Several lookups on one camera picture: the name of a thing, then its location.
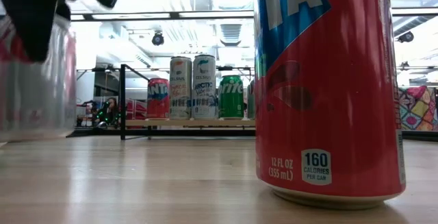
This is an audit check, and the white Celsius can blue palm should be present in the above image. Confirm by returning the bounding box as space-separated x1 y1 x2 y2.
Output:
192 54 219 121

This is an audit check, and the ceiling air vent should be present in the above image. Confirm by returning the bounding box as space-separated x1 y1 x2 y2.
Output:
220 23 242 45

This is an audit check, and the colourful patchwork quilt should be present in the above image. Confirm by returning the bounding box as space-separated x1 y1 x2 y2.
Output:
398 86 438 132

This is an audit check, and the white Celsius can peach print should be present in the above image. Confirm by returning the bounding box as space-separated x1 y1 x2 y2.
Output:
169 55 194 121

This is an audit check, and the green Sprite can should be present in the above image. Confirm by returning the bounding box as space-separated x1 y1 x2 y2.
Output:
218 75 245 120

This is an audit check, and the orange Fanta can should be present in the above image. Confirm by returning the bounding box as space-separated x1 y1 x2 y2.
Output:
146 77 171 121
253 0 407 211

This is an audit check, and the thin black background stand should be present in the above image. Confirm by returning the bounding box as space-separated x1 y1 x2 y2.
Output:
218 65 254 81

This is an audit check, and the black metal table frame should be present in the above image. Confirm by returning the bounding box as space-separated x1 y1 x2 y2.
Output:
66 127 438 142

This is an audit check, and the red storage bin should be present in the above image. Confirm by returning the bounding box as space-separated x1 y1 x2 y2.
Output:
123 99 148 121

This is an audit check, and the person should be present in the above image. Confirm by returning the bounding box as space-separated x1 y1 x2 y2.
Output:
104 97 120 125

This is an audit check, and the silver Diet Coke can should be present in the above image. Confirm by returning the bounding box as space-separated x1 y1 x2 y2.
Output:
246 79 256 121
0 14 77 143

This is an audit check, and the black overhead frame bar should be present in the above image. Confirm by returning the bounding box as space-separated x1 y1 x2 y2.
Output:
70 7 438 22

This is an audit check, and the black metal shelf leg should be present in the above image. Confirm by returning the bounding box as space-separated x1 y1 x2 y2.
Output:
118 63 151 141

